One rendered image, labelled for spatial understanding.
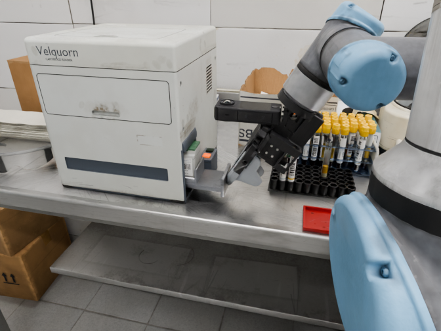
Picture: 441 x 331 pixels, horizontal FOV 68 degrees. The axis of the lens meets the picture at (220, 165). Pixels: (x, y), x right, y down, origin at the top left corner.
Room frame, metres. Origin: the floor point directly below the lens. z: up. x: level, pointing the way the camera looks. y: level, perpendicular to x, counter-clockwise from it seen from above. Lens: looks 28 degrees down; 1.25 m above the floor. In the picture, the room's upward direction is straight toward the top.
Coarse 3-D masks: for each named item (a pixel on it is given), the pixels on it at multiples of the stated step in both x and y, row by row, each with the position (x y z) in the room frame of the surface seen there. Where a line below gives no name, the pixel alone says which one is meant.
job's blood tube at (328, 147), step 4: (328, 144) 0.59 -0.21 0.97; (328, 148) 0.59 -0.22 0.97; (324, 152) 0.60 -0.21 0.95; (328, 152) 0.59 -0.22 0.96; (324, 156) 0.59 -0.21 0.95; (328, 156) 0.59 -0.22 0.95; (324, 160) 0.59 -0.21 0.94; (328, 160) 0.59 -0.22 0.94; (324, 164) 0.59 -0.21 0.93; (328, 164) 0.59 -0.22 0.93; (324, 168) 0.59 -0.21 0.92; (328, 168) 0.59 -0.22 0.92; (324, 172) 0.59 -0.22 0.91; (324, 176) 0.59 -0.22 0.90
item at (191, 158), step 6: (198, 150) 0.58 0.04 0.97; (186, 156) 0.55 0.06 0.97; (192, 156) 0.55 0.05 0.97; (198, 156) 0.57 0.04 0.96; (186, 162) 0.55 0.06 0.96; (192, 162) 0.55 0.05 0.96; (198, 162) 0.57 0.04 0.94; (186, 168) 0.55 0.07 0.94; (192, 168) 0.55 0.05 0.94; (186, 174) 0.55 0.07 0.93; (192, 174) 0.55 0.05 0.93
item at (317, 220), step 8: (304, 208) 0.50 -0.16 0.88; (312, 208) 0.51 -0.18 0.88; (320, 208) 0.50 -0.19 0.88; (328, 208) 0.50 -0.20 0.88; (304, 216) 0.48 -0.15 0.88; (312, 216) 0.49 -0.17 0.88; (320, 216) 0.49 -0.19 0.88; (328, 216) 0.49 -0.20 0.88; (304, 224) 0.46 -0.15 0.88; (312, 224) 0.46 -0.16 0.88; (320, 224) 0.46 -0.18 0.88; (328, 224) 0.46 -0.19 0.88; (320, 232) 0.44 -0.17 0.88; (328, 232) 0.44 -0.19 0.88
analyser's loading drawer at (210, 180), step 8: (200, 160) 0.58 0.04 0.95; (200, 168) 0.57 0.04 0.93; (200, 176) 0.57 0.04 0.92; (208, 176) 0.57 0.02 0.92; (216, 176) 0.57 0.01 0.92; (224, 176) 0.53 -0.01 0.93; (192, 184) 0.54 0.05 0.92; (200, 184) 0.54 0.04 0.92; (208, 184) 0.54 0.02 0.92; (216, 184) 0.54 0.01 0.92; (224, 184) 0.53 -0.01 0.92; (224, 192) 0.53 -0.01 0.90
